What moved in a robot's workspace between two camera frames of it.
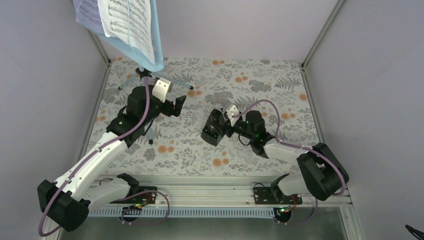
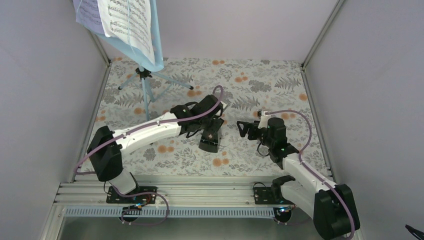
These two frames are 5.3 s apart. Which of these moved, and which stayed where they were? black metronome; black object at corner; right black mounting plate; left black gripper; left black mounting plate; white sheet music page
Moved: black metronome; left black gripper
Stayed: left black mounting plate; black object at corner; right black mounting plate; white sheet music page
